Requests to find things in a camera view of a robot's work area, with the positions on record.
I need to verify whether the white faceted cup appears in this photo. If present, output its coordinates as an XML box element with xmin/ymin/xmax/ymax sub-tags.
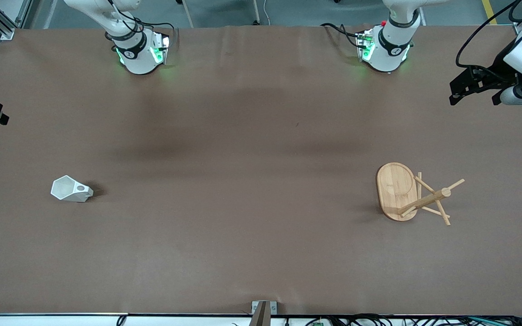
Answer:
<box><xmin>51</xmin><ymin>175</ymin><xmax>94</xmax><ymax>202</ymax></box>

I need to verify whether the wooden cup rack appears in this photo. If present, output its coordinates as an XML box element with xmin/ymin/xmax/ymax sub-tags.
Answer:
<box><xmin>376</xmin><ymin>162</ymin><xmax>465</xmax><ymax>226</ymax></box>

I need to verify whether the metal connector box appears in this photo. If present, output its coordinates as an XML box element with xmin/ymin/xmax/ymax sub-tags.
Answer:
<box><xmin>151</xmin><ymin>33</ymin><xmax>171</xmax><ymax>65</ymax></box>
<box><xmin>356</xmin><ymin>28</ymin><xmax>375</xmax><ymax>62</ymax></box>

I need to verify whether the brown table cover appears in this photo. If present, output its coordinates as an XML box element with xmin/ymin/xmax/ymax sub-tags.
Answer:
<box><xmin>0</xmin><ymin>25</ymin><xmax>522</xmax><ymax>316</ymax></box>

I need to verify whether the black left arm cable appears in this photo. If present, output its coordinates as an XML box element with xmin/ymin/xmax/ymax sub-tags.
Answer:
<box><xmin>456</xmin><ymin>0</ymin><xmax>522</xmax><ymax>69</ymax></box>

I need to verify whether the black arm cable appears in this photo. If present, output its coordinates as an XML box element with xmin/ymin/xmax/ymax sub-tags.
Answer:
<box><xmin>107</xmin><ymin>0</ymin><xmax>146</xmax><ymax>34</ymax></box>
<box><xmin>456</xmin><ymin>0</ymin><xmax>522</xmax><ymax>69</ymax></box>

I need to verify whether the black connector box cable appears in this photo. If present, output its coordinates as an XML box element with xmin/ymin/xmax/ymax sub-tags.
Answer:
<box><xmin>321</xmin><ymin>23</ymin><xmax>362</xmax><ymax>48</ymax></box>
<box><xmin>141</xmin><ymin>22</ymin><xmax>180</xmax><ymax>46</ymax></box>

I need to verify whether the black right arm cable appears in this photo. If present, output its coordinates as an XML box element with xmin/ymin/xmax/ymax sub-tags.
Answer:
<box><xmin>107</xmin><ymin>0</ymin><xmax>146</xmax><ymax>34</ymax></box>

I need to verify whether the black cable bundle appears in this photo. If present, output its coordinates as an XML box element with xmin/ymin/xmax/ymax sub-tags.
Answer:
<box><xmin>304</xmin><ymin>313</ymin><xmax>522</xmax><ymax>326</ymax></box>

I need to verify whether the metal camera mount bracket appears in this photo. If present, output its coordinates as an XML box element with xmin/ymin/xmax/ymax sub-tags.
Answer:
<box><xmin>250</xmin><ymin>301</ymin><xmax>278</xmax><ymax>326</ymax></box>

